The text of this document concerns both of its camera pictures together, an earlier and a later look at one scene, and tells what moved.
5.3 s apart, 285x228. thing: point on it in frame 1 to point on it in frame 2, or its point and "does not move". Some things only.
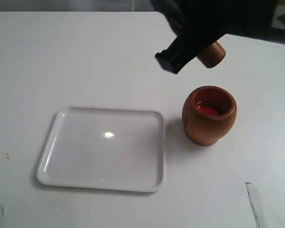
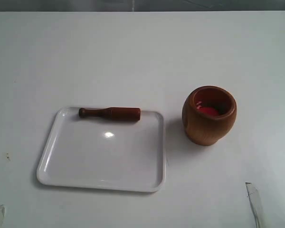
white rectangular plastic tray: [106, 148] does not move
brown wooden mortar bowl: [208, 113] does not move
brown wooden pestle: [213, 55] to [114, 113]
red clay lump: [206, 110] does not move
